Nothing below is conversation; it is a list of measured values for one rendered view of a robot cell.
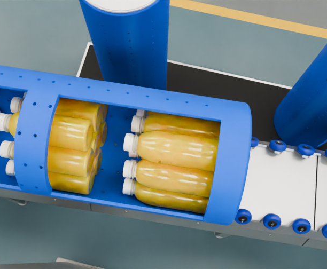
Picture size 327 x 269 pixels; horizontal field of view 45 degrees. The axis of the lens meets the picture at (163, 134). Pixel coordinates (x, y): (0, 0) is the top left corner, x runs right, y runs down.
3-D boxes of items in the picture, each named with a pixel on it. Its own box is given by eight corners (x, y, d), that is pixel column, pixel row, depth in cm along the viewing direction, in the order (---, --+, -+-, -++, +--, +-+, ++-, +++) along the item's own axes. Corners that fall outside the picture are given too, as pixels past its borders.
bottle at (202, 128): (217, 156, 89) (135, 143, 90) (216, 146, 96) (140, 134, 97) (223, 126, 87) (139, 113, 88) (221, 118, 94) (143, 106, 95)
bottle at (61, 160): (86, 153, 86) (2, 141, 87) (84, 183, 89) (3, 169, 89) (94, 142, 93) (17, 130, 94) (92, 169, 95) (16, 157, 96)
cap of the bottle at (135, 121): (138, 134, 91) (130, 133, 91) (140, 130, 95) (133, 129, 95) (140, 118, 90) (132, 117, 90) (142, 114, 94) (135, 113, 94)
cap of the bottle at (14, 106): (21, 117, 95) (14, 115, 95) (26, 102, 96) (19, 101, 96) (16, 109, 91) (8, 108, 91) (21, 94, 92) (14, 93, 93)
